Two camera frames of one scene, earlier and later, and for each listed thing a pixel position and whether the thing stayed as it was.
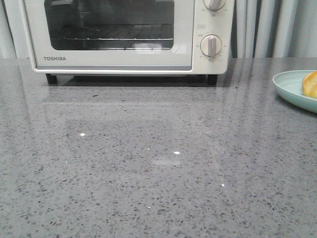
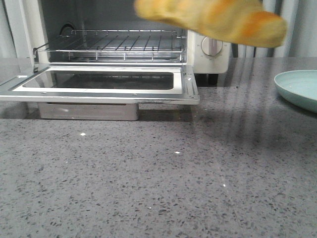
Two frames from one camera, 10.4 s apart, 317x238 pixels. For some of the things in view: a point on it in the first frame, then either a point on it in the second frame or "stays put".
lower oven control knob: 211,45 stays put
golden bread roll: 309,85 to 243,22
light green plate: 289,85 stays put
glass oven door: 111,35 to 124,84
